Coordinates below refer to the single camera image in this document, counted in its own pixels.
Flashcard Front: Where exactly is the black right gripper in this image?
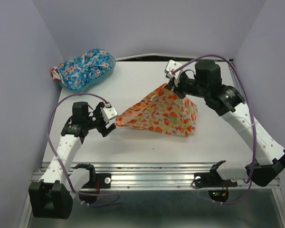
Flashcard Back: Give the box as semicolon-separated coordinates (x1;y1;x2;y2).
164;74;209;99

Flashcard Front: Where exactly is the orange tulip print skirt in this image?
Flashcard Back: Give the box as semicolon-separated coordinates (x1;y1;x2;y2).
115;84;198;137

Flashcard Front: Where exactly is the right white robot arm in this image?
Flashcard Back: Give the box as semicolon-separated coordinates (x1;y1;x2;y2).
165;59;285;188

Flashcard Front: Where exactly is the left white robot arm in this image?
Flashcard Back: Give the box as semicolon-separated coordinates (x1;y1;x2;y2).
28;102;118;219

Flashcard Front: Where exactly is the translucent blue plastic bin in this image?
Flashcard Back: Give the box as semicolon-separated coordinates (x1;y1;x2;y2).
58;48;116;96

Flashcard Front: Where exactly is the blue floral print skirt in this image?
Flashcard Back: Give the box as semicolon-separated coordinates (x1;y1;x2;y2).
55;49;112;90

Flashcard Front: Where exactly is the red and white floral skirt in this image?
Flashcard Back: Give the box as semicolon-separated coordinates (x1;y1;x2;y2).
51;67;62;82

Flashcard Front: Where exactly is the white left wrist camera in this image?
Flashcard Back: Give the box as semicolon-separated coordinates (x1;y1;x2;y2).
101;106;118;124

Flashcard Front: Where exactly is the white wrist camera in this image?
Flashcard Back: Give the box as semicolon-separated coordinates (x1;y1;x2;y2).
164;60;183;85
101;106;118;124

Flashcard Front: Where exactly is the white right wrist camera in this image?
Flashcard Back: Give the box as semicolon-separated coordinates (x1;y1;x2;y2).
164;60;183;85

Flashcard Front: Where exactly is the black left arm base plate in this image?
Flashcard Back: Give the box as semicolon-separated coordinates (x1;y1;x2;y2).
82;173;112;189

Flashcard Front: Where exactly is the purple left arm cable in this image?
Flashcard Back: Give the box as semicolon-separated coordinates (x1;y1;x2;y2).
47;94;121;207

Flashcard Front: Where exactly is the aluminium rail frame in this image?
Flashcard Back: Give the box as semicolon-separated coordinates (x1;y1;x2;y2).
20;58;278;227

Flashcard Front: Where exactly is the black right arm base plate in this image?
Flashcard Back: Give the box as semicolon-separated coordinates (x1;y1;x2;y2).
191;172;238;189

